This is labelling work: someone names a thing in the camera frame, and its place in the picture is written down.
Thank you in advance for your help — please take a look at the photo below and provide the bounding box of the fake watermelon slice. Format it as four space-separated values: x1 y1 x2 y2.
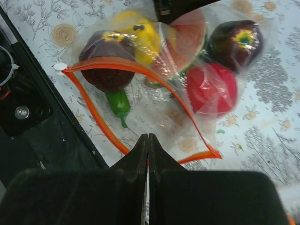
151 8 208 81

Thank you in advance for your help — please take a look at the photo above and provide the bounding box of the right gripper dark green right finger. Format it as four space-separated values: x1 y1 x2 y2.
148 134 289 225

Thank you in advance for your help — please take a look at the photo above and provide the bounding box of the yellow fake lemon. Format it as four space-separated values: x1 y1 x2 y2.
112 11 161 65

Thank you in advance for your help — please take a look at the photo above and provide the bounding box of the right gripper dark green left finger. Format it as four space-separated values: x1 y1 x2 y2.
0 134 148 225

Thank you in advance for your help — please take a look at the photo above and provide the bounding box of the green fake chili pepper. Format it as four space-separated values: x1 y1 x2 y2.
105 90 131 128

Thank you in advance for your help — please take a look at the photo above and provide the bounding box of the clear zip top bag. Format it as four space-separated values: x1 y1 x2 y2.
53 4 277 163

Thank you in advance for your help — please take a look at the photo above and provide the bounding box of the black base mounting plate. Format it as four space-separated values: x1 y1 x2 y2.
0 10 107 186

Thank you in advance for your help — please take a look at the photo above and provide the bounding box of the floral patterned tablecloth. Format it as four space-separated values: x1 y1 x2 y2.
0 0 300 186

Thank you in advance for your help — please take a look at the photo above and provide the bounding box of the dark purple fake fruit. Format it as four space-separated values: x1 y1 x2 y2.
206 20 264 72

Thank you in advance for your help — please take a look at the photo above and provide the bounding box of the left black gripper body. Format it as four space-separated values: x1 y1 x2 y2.
153 0 218 23

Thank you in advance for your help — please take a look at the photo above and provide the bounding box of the red fake apple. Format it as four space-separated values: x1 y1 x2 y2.
186 62 238 117

